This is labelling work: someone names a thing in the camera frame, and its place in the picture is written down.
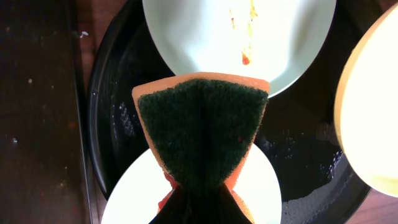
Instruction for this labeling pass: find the green and yellow sponge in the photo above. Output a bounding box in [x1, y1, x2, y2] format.
[132, 72, 270, 223]

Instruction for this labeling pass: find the yellow plate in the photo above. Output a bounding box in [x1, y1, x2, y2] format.
[334, 5, 397, 197]

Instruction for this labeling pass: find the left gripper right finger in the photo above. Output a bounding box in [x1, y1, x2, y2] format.
[213, 184, 251, 224]

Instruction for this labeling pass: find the black rectangular water tray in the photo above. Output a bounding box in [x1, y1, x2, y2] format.
[1, 0, 90, 223]

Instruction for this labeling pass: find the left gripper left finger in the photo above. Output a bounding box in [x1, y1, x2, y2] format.
[149, 185, 190, 224]

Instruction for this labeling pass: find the light blue plate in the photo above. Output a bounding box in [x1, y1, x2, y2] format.
[142, 0, 336, 96]
[101, 145, 282, 224]

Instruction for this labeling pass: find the black round tray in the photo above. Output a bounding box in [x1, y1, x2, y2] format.
[88, 0, 383, 223]

